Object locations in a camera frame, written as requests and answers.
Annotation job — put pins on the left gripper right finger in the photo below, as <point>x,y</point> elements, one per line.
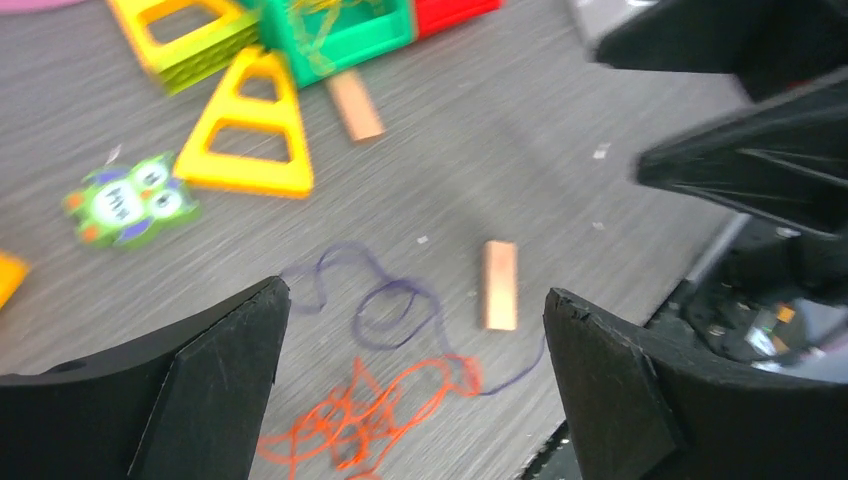
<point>641,406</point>

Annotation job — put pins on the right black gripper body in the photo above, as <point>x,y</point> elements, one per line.
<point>763,293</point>

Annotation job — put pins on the green owl toy block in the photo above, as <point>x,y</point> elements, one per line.
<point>124,206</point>

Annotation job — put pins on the yellow triangle block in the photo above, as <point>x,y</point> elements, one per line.
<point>136,16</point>
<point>227,107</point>

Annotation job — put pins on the red plastic bin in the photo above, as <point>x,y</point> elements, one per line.
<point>434,16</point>

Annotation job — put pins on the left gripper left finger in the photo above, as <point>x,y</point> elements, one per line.
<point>182,402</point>

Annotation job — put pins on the orange plastic bin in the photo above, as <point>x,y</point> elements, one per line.
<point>13,272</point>

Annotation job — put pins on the green plastic bin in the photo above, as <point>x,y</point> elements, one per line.
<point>322,38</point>

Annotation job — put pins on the yellow triangle block upper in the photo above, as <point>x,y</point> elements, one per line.
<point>136,16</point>

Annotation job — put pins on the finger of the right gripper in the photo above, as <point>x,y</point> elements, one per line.
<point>784,159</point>
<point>769,46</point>

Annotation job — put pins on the flat wooden block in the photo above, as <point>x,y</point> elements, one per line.
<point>500,292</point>

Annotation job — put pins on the small wooden block upright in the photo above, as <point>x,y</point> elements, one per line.
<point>354,105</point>

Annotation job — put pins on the green lego brick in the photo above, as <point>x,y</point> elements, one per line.
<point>207,54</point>

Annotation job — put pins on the yellow triangle block lower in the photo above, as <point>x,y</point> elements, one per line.
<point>227,107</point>

